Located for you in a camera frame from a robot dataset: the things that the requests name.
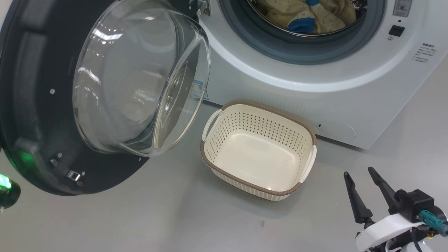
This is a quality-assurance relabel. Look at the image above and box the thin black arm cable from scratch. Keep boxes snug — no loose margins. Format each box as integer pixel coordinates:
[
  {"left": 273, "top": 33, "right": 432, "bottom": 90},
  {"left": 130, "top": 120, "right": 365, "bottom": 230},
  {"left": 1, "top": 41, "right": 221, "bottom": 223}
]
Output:
[{"left": 409, "top": 227, "right": 421, "bottom": 252}]

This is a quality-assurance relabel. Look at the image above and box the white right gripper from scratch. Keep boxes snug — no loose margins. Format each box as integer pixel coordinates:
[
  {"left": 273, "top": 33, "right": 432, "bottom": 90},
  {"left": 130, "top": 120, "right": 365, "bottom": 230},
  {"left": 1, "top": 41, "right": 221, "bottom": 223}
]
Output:
[{"left": 344, "top": 167, "right": 424, "bottom": 252}]

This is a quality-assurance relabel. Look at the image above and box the teal cable connector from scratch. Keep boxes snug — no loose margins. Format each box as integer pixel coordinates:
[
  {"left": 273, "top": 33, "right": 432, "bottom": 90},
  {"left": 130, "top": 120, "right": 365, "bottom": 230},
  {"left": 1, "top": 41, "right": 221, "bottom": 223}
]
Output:
[{"left": 420, "top": 210, "right": 448, "bottom": 236}]

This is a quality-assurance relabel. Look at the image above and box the white front-load washing machine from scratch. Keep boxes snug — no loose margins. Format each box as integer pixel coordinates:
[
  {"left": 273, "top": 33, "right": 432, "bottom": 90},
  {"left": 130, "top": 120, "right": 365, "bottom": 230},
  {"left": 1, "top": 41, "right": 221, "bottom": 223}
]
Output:
[{"left": 189, "top": 0, "right": 448, "bottom": 150}]

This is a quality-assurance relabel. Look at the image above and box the blue energy label sticker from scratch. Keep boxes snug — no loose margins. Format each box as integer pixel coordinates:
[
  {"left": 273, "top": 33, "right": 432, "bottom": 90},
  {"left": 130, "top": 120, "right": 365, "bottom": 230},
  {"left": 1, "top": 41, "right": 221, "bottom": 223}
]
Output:
[{"left": 192, "top": 80, "right": 209, "bottom": 101}]

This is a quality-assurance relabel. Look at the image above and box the cream perforated laundry basket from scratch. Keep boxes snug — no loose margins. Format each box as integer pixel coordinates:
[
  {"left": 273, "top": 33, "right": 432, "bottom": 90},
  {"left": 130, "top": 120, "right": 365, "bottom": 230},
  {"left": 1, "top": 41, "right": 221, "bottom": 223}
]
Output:
[{"left": 200, "top": 101, "right": 317, "bottom": 202}]

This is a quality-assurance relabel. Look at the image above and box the cream garment with blue trim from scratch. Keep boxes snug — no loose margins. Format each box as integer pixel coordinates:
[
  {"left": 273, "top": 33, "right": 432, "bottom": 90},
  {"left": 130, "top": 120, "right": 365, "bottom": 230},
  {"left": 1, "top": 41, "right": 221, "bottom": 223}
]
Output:
[{"left": 254, "top": 0, "right": 357, "bottom": 35}]

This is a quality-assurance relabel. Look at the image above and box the black round glass washer door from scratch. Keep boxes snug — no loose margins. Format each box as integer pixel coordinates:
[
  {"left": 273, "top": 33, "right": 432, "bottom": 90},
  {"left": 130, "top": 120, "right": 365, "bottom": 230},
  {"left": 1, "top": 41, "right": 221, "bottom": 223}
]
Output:
[{"left": 0, "top": 0, "right": 212, "bottom": 196}]

